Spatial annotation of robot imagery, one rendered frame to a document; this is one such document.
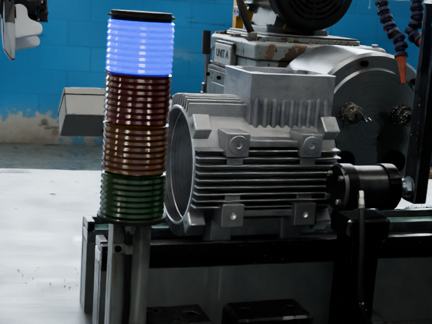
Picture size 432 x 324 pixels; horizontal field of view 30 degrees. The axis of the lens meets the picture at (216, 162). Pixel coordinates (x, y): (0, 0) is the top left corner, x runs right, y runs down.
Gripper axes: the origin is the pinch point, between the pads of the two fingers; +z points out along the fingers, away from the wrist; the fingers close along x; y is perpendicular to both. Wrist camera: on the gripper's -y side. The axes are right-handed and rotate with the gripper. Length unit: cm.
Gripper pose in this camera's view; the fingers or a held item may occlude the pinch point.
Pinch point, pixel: (7, 52)
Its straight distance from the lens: 132.5
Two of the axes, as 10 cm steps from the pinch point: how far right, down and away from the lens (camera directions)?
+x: -3.0, 4.3, 8.5
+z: 1.4, 9.0, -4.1
